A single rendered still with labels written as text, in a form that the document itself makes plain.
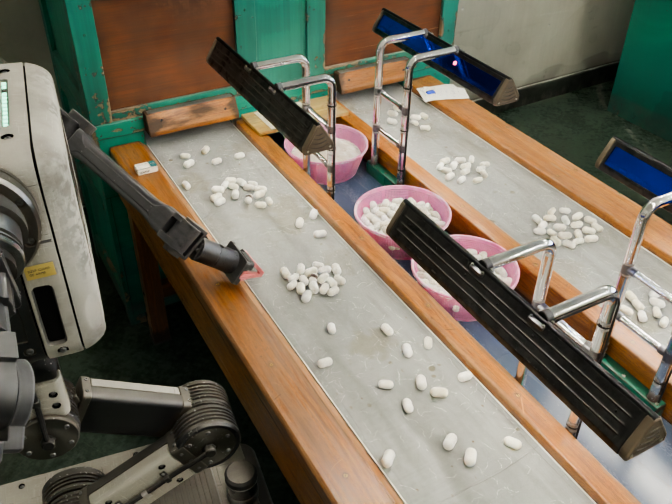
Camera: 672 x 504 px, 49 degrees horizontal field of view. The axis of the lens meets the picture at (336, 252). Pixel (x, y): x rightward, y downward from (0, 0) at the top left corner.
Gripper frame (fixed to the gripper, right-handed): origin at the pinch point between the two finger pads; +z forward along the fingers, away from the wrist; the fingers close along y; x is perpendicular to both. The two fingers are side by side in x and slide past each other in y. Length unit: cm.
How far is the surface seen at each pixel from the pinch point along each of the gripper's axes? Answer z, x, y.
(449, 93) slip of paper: 77, -67, 63
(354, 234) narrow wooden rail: 21.6, -18.5, 3.2
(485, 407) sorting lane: 20, -13, -58
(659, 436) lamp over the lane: -3, -35, -95
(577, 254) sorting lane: 61, -48, -28
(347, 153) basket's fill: 41, -31, 48
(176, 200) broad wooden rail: -6.1, 4.1, 40.5
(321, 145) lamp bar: -5.1, -34.2, 1.8
